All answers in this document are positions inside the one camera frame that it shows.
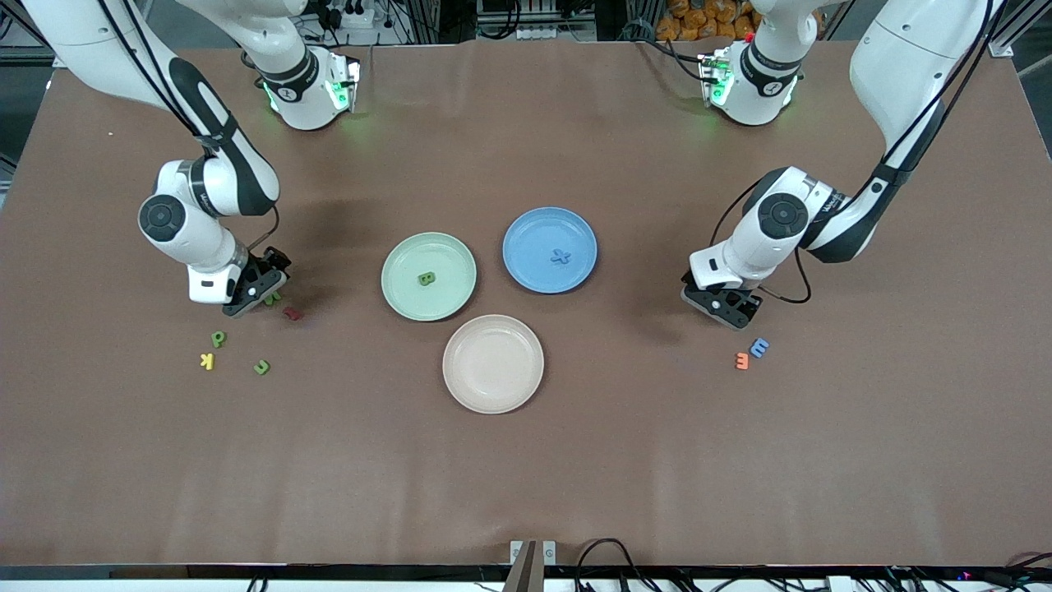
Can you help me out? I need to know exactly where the beige plate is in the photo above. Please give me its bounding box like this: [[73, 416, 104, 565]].
[[442, 314, 545, 414]]

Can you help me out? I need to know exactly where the green plate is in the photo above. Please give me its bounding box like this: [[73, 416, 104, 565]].
[[381, 232, 478, 322]]

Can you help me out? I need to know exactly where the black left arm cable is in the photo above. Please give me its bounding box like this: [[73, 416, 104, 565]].
[[711, 0, 1012, 303]]

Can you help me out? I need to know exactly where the bag of orange items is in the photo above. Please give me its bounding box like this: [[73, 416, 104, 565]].
[[655, 0, 761, 42]]

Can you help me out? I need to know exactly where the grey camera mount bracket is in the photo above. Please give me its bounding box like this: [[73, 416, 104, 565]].
[[503, 539, 558, 592]]

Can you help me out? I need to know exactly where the black looped cable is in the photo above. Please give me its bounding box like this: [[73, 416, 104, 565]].
[[574, 538, 652, 592]]

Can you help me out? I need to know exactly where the white power strip with plugs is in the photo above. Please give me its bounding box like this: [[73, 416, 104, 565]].
[[316, 0, 379, 30]]

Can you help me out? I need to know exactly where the aluminium frame post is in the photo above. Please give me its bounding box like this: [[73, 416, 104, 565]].
[[989, 0, 1052, 58]]

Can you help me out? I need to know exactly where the brown table cover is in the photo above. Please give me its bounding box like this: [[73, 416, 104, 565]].
[[0, 39, 1052, 570]]

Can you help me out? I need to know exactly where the blue plate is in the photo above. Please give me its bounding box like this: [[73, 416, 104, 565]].
[[502, 206, 598, 294]]

